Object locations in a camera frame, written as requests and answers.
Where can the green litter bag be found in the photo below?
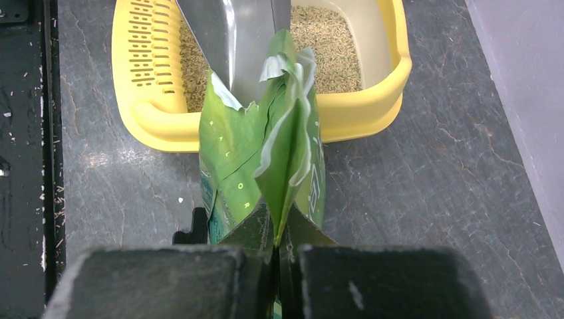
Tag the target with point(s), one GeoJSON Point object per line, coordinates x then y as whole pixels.
{"type": "Point", "coordinates": [269, 150]}

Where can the grey metal scoop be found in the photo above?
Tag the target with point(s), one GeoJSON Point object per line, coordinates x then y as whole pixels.
{"type": "Point", "coordinates": [234, 36]}

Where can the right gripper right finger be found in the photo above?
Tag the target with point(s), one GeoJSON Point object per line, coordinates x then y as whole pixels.
{"type": "Point", "coordinates": [322, 279]}

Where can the yellow litter box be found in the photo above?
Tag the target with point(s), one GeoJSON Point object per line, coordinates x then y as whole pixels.
{"type": "Point", "coordinates": [147, 75]}

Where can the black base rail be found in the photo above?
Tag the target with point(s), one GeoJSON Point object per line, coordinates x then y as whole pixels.
{"type": "Point", "coordinates": [28, 252]}

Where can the black bag clip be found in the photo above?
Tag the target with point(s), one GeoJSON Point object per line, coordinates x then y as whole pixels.
{"type": "Point", "coordinates": [198, 232]}

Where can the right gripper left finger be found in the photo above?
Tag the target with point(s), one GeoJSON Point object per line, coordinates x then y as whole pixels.
{"type": "Point", "coordinates": [232, 279]}

